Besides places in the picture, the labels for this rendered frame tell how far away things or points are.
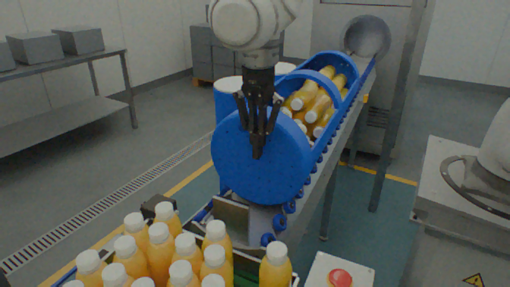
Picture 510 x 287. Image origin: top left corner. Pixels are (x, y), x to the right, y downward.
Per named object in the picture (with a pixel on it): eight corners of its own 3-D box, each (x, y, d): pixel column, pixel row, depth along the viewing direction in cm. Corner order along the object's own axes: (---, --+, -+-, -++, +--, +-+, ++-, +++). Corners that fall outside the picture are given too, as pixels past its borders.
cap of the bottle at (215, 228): (217, 223, 67) (217, 216, 66) (228, 232, 64) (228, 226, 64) (203, 231, 65) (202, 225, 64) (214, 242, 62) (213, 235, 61)
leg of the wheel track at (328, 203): (328, 236, 206) (341, 156, 177) (326, 242, 202) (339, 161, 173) (319, 234, 208) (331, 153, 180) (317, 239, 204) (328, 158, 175)
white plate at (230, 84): (268, 77, 175) (268, 79, 176) (220, 75, 179) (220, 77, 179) (262, 93, 151) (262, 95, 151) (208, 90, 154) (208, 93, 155)
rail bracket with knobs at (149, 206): (186, 229, 88) (182, 201, 83) (169, 247, 82) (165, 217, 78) (158, 219, 92) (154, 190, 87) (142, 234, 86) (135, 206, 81)
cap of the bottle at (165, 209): (153, 212, 70) (152, 205, 69) (168, 205, 72) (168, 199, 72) (160, 221, 67) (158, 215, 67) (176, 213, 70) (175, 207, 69)
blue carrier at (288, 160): (356, 109, 154) (363, 52, 141) (301, 218, 84) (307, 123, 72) (301, 102, 166) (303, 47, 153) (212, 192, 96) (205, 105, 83)
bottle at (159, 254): (187, 291, 70) (179, 239, 63) (158, 304, 67) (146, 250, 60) (178, 270, 75) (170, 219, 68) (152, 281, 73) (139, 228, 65)
